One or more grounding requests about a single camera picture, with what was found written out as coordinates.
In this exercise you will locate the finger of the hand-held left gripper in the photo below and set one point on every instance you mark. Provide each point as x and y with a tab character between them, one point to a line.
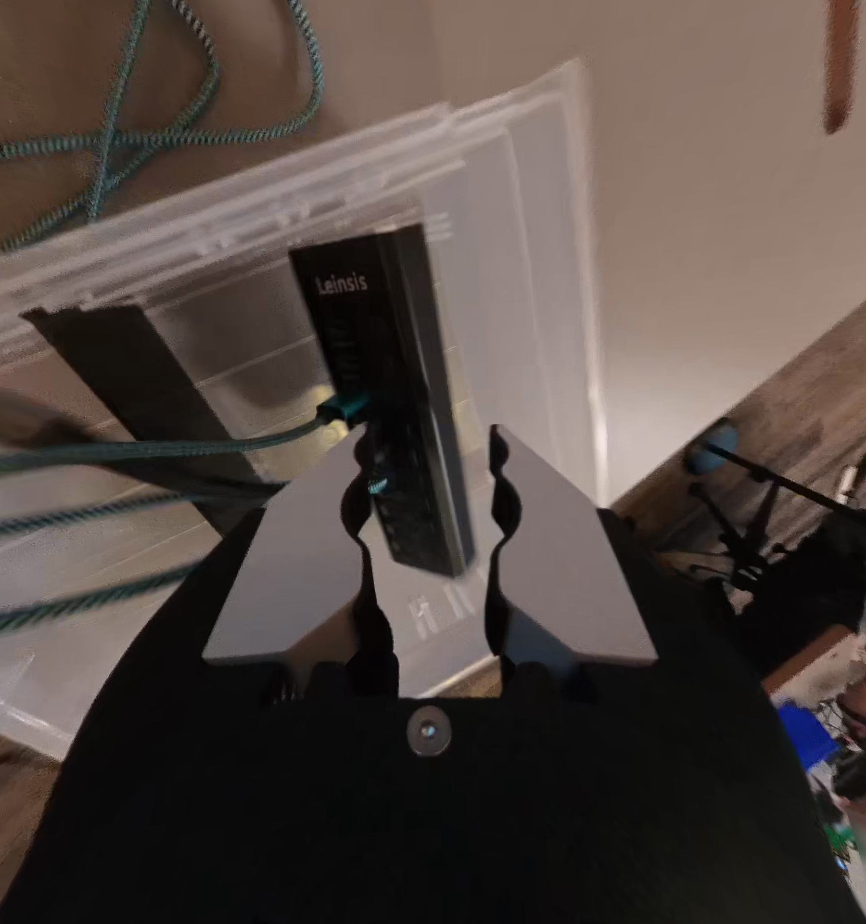
14	419

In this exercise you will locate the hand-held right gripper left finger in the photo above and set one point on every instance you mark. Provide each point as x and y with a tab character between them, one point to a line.
289	577

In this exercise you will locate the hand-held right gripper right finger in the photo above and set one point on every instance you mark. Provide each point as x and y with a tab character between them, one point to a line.
570	577

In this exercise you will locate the black usb hub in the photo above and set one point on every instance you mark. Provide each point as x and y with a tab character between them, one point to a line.
418	361

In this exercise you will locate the black flat panel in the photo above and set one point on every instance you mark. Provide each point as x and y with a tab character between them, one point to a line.
137	375

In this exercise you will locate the black tripod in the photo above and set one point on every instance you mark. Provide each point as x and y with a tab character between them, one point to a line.
750	556

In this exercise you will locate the blue ball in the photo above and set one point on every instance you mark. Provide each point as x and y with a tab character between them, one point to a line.
722	440

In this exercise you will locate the blue box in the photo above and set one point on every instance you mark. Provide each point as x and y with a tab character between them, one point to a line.
808	736

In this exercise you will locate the clear plastic storage box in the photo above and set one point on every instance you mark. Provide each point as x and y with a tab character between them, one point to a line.
534	289

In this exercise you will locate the brown wooden strip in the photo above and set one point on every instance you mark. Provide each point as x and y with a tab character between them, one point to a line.
841	65

